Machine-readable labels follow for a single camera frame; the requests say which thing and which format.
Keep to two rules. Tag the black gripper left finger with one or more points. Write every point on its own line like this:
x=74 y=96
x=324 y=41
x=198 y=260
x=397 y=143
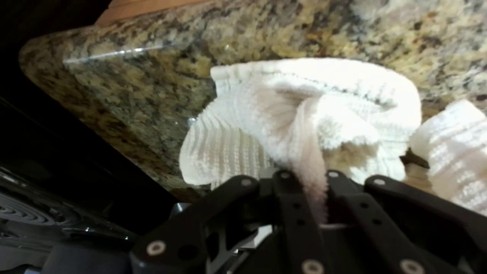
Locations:
x=294 y=233

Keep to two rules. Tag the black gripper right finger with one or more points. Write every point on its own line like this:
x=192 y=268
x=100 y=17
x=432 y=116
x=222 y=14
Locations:
x=405 y=228

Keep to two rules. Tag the white ribbed towel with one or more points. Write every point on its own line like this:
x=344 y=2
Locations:
x=329 y=100

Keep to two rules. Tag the black electric stove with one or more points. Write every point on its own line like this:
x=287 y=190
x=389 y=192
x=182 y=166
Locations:
x=30 y=218

